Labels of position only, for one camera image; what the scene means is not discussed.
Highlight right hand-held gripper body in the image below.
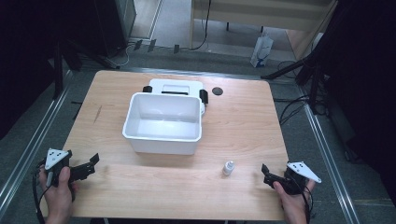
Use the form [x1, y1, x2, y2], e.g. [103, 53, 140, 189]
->
[275, 161, 322, 197]

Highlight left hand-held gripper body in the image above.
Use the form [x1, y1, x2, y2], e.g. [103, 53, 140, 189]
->
[44, 147, 84, 189]

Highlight small white dropper bottle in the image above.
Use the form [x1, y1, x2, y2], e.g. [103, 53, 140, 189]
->
[221, 160, 235, 177]

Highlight white plastic storage box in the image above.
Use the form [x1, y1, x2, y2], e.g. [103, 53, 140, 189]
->
[121, 91, 204, 156]

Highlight person's right hand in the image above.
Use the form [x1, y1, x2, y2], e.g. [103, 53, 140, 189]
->
[273, 178, 317, 224]

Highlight person's left hand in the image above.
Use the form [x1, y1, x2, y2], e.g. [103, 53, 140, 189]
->
[38, 165, 79, 224]

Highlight black stand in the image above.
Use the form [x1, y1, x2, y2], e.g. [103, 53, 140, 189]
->
[51, 38, 121, 101]
[261, 46, 332, 117]

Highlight white lid with black latches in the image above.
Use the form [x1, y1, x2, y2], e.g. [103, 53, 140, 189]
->
[142, 77, 210, 118]

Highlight white paper bag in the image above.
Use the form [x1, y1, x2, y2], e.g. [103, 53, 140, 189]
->
[249, 34, 275, 69]

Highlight dark cabinet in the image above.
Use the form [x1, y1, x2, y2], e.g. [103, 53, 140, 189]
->
[92, 0, 138, 58]

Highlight light wooden bench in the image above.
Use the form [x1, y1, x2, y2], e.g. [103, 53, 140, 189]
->
[189, 0, 340, 61]

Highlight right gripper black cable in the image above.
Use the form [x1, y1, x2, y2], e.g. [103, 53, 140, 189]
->
[290, 175, 315, 224]

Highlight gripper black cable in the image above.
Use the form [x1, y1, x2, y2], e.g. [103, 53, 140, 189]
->
[31, 159, 49, 224]
[290, 175, 315, 224]

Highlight metal floor rail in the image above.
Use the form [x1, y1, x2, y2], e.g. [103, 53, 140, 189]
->
[297, 85, 362, 224]
[0, 69, 75, 217]

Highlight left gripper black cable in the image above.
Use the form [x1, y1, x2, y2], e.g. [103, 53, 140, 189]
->
[31, 159, 49, 224]

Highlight black floor cables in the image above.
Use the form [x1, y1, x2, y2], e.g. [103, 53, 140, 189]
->
[273, 60, 329, 127]

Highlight white floor cable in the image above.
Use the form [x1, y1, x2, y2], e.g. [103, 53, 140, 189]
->
[105, 44, 134, 68]

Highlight black hanging cable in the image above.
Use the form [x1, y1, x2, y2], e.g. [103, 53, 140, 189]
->
[189, 0, 213, 51]

